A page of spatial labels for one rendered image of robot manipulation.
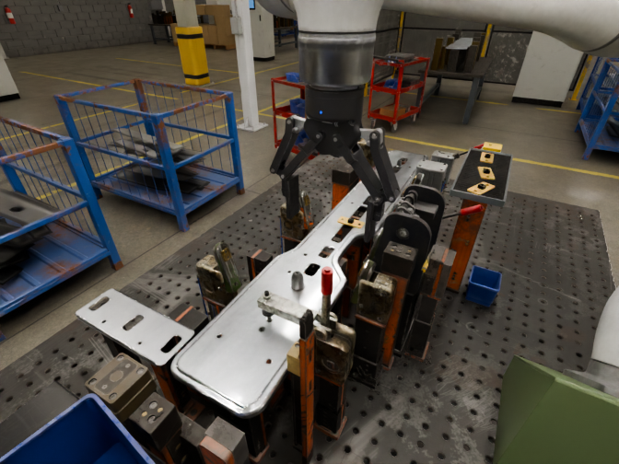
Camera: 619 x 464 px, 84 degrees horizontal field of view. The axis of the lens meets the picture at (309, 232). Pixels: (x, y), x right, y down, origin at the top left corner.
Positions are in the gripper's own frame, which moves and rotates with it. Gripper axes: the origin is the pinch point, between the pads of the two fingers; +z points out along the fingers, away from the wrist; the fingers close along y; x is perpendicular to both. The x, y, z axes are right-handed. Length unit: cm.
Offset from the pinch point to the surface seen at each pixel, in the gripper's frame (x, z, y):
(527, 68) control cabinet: -710, 75, -36
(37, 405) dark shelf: 37, 28, 37
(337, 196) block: -76, 41, 32
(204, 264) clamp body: -4.1, 26.8, 36.2
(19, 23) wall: -625, 42, 1385
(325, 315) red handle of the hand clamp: 0.8, 21.2, -0.3
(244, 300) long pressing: -2.2, 31.3, 22.8
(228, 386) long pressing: 16.9, 31.3, 11.7
